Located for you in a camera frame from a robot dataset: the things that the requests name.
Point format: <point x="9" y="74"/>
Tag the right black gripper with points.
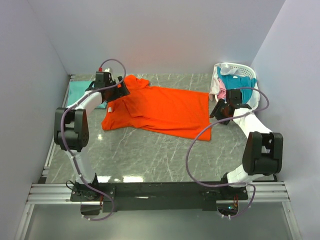
<point x="219" y="110"/>

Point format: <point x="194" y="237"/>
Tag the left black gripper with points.
<point x="120" y="88"/>

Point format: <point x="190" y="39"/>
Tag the orange t shirt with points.
<point x="176" y="112"/>

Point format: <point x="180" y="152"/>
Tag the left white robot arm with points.
<point x="71" y="129"/>

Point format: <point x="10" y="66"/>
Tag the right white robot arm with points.
<point x="263" y="152"/>

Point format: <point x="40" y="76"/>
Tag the pink garment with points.
<point x="222" y="90"/>

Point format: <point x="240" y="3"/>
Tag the blue garment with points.
<point x="235" y="81"/>

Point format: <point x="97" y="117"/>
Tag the white laundry basket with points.
<point x="244" y="70"/>

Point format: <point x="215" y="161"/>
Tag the white garment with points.
<point x="226" y="69"/>

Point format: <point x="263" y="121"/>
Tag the black base beam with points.
<point x="147" y="196"/>

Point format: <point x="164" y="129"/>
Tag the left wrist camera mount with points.
<point x="105" y="70"/>

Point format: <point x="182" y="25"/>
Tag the aluminium frame rail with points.
<point x="41" y="194"/>

